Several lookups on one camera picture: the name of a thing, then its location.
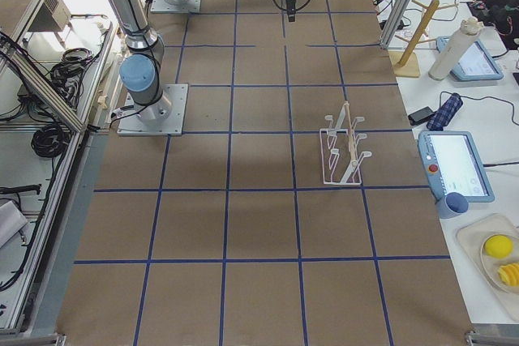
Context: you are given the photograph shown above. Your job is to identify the beige tray with fruit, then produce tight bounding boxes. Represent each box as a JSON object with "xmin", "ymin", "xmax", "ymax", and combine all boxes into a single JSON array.
[{"xmin": 456, "ymin": 213, "xmax": 518, "ymax": 322}]

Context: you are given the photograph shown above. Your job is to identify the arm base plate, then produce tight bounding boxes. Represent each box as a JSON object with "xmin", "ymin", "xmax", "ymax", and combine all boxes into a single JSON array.
[
  {"xmin": 150, "ymin": 0, "xmax": 202, "ymax": 14},
  {"xmin": 117, "ymin": 84, "xmax": 188, "ymax": 136}
]

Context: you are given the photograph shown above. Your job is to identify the sliced lemon toy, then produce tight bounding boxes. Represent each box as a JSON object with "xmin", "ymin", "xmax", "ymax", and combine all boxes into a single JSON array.
[{"xmin": 498, "ymin": 263, "xmax": 519, "ymax": 287}]

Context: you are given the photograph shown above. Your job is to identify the blue cup on desk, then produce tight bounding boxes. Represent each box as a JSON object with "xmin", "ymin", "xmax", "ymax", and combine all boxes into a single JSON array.
[{"xmin": 435, "ymin": 192, "xmax": 469, "ymax": 219}]

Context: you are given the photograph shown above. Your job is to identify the yellow lemon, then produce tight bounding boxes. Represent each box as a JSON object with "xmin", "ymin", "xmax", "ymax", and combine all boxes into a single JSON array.
[{"xmin": 483, "ymin": 234, "xmax": 513, "ymax": 258}]

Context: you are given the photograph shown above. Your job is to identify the black phone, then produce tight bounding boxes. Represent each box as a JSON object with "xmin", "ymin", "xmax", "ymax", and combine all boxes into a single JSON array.
[{"xmin": 408, "ymin": 106, "xmax": 435, "ymax": 126}]

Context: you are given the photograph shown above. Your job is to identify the white cylinder bottle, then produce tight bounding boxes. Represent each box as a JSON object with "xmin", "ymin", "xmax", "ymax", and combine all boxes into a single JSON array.
[{"xmin": 428, "ymin": 16, "xmax": 484, "ymax": 80}]

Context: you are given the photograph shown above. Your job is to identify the white wire cup rack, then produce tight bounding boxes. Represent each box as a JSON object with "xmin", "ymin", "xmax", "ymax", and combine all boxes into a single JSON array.
[{"xmin": 319, "ymin": 100, "xmax": 372, "ymax": 186}]

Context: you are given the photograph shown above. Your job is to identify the blue teach pendant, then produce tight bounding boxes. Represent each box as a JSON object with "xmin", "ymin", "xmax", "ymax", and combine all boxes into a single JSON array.
[
  {"xmin": 450, "ymin": 39, "xmax": 504, "ymax": 81},
  {"xmin": 418, "ymin": 130, "xmax": 495, "ymax": 203}
]

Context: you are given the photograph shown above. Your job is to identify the black cable coil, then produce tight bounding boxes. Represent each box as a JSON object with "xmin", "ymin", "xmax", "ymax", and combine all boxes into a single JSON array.
[{"xmin": 31, "ymin": 123, "xmax": 68, "ymax": 159}]

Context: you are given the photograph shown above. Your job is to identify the wooden mug stand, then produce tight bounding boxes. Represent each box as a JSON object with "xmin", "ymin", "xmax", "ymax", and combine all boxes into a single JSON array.
[{"xmin": 388, "ymin": 0, "xmax": 457, "ymax": 78}]

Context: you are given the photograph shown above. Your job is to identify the plaid fabric pouch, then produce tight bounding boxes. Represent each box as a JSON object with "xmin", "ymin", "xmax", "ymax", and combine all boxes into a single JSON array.
[{"xmin": 427, "ymin": 93, "xmax": 463, "ymax": 131}]

